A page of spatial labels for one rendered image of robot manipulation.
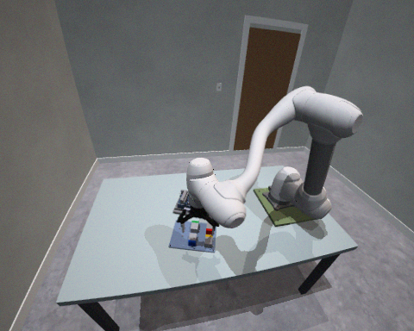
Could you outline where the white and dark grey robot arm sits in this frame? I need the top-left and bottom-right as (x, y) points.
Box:
(186, 86), (363, 228)

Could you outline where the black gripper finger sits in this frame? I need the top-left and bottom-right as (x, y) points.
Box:
(177, 206), (197, 233)
(200, 214), (219, 236)

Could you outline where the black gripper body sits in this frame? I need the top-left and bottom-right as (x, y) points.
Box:
(189, 206), (207, 218)

